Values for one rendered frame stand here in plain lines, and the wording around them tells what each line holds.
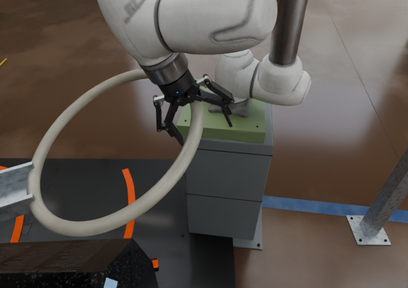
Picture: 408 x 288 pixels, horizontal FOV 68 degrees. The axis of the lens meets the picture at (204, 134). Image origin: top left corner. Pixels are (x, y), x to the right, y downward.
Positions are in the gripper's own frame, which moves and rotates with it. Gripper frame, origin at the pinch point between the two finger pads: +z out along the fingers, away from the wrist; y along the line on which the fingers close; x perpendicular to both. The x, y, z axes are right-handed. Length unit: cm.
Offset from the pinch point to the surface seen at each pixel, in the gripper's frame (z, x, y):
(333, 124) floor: 171, -109, -76
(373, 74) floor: 208, -180, -150
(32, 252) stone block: 23, 4, 74
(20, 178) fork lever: -9.7, 1.7, 48.0
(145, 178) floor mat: 105, -74, 73
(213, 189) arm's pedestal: 73, -28, 18
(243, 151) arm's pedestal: 51, -27, -4
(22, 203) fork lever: -11.5, 11.6, 42.8
